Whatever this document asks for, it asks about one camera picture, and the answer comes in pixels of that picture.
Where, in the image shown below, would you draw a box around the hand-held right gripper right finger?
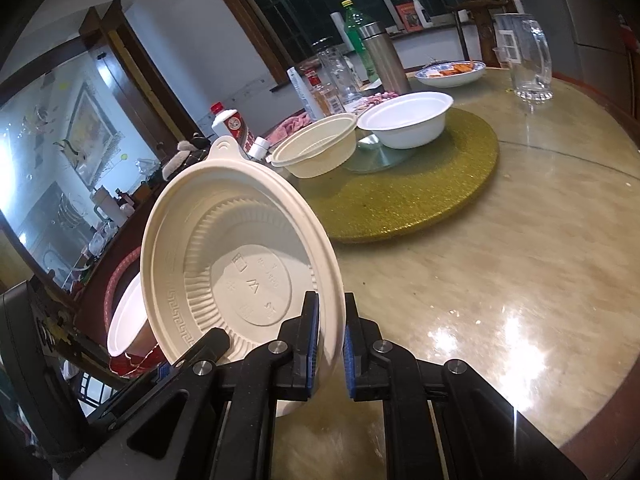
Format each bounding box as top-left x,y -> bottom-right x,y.
342,292 -> 586,480

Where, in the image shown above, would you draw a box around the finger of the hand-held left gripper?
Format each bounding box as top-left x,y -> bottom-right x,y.
62,330 -> 168,392

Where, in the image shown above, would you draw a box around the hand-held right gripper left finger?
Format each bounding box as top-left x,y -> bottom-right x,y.
87,290 -> 321,480

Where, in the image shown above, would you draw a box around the large white foam bowl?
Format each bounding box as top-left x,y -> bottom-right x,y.
106,272 -> 151,358

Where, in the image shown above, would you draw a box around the multicoloured hula hoop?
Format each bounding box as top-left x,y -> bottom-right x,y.
102,247 -> 146,341

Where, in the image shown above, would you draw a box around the gold glitter round mat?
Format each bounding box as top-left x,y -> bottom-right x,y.
287,105 -> 501,245

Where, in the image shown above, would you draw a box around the large cream plastic bowl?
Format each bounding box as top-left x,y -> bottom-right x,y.
265,112 -> 359,179

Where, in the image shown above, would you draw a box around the small glass disc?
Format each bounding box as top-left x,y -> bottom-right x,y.
345,132 -> 416,175

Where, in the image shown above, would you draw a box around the small white cup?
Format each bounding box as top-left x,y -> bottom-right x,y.
247,136 -> 272,161

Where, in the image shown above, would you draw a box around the dark fur collar jacket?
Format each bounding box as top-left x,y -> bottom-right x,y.
160,132 -> 216,181

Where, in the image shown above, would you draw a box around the pink cloth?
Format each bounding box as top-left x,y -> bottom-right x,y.
265,114 -> 313,146

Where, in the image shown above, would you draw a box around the white liquor bottle red cap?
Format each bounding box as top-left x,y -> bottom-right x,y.
209,101 -> 258,156

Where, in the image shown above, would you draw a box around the small white foam bowl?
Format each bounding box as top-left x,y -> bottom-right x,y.
356,91 -> 454,150

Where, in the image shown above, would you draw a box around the white blue drink carton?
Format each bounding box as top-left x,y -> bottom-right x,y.
287,67 -> 321,121

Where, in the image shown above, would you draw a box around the pink patterned wrappers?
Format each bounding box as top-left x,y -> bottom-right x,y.
360,91 -> 401,108

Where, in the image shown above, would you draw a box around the wooden door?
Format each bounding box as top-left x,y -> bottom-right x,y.
80,0 -> 201,161

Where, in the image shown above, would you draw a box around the clear jar dark lid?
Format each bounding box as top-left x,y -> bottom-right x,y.
312,36 -> 363,106

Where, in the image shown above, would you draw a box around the blue patterned white plate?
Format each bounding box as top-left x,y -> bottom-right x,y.
414,60 -> 487,88

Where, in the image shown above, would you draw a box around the steel thermos flask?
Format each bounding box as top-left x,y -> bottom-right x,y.
357,21 -> 412,96

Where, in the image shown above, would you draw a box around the orange cooked food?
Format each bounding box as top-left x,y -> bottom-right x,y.
427,61 -> 476,77

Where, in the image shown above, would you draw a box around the green plastic bottle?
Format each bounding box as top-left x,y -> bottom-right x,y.
340,0 -> 381,83

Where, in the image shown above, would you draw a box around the clear glass mug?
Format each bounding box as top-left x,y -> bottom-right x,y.
492,11 -> 555,102

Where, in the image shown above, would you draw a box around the red book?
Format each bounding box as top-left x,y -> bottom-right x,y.
396,4 -> 423,33

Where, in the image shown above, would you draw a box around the white spray bottle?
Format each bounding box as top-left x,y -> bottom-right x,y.
409,0 -> 433,28

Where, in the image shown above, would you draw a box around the wooden chair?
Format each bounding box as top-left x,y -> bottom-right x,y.
447,0 -> 516,68

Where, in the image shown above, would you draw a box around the grey refrigerator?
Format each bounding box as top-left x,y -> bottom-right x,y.
545,0 -> 640,91

